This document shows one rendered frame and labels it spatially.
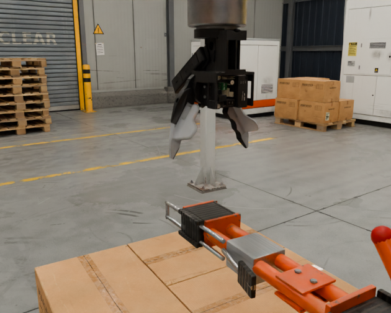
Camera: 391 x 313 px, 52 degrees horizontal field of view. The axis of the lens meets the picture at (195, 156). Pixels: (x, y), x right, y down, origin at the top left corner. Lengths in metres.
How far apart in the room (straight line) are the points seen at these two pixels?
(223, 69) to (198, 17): 0.08
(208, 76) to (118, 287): 1.12
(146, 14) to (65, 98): 3.17
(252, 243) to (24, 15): 9.79
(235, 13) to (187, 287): 1.14
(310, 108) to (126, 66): 5.41
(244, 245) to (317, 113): 7.11
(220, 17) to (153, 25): 10.99
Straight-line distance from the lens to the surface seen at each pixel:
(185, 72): 0.68
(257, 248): 0.63
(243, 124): 0.69
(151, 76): 11.53
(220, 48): 0.60
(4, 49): 10.10
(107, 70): 10.93
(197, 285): 1.57
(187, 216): 0.71
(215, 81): 0.58
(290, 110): 8.08
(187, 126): 0.61
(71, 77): 10.49
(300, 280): 0.56
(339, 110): 8.00
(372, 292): 0.55
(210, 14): 0.60
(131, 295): 1.53
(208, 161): 4.18
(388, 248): 0.46
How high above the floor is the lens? 1.38
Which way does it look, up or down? 14 degrees down
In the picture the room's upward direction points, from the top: straight up
